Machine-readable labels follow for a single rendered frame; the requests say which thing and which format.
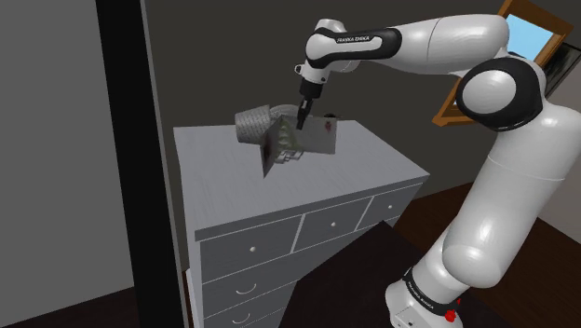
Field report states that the grey curved object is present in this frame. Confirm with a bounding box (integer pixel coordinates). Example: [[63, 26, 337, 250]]
[[270, 103, 302, 120]]

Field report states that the grey open picture book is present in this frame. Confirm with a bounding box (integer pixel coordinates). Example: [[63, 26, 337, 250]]
[[260, 114, 340, 180]]

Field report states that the grey woven basket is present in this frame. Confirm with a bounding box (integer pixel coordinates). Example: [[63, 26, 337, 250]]
[[234, 103, 274, 146]]

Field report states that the grey chest of drawers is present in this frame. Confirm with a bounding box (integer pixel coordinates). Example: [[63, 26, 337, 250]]
[[173, 117, 431, 328]]

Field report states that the dark wall picture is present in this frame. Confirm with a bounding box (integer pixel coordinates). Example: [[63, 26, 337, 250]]
[[541, 41, 581, 99]]

